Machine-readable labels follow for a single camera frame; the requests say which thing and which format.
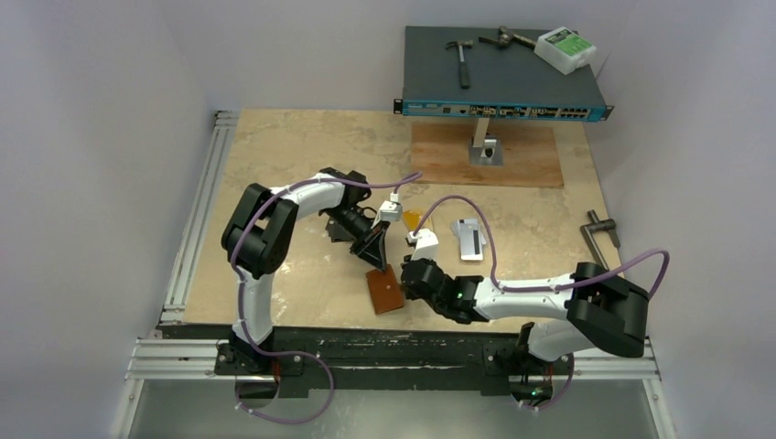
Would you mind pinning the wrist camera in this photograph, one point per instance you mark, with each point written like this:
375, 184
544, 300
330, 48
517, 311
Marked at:
391, 210
424, 244

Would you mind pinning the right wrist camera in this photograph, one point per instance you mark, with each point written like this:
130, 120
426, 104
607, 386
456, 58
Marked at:
424, 244

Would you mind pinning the aluminium frame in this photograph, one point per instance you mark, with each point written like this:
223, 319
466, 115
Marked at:
320, 285

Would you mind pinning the orange card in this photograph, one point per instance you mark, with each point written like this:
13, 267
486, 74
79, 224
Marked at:
412, 217

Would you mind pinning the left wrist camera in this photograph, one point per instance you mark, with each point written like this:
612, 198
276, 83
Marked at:
391, 210

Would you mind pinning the white green box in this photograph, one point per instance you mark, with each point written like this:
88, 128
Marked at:
565, 50

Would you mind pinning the black metal tool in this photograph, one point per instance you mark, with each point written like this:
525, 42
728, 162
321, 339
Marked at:
507, 37

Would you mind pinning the blue network switch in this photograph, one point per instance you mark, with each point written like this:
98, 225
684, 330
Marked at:
505, 83

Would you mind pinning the silver white cards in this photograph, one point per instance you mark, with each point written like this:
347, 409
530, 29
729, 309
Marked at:
471, 241

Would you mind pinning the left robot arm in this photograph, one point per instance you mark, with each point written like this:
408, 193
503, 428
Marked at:
258, 235

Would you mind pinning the silver metal stand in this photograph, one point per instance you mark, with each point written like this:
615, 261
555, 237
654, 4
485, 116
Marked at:
485, 149

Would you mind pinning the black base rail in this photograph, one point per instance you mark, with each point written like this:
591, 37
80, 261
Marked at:
294, 361

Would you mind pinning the hammer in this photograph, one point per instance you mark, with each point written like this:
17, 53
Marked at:
463, 70

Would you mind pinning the black cards stack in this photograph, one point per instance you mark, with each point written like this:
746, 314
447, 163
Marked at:
336, 232

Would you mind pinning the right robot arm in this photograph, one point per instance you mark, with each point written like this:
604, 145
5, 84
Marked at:
588, 308

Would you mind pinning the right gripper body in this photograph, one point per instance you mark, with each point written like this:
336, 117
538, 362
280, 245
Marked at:
415, 276

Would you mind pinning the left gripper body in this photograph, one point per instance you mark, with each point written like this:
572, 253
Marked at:
364, 236

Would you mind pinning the brown leather card holder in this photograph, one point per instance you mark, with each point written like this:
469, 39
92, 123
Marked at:
385, 293

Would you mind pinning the brown wooden board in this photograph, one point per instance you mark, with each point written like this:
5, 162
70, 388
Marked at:
523, 155

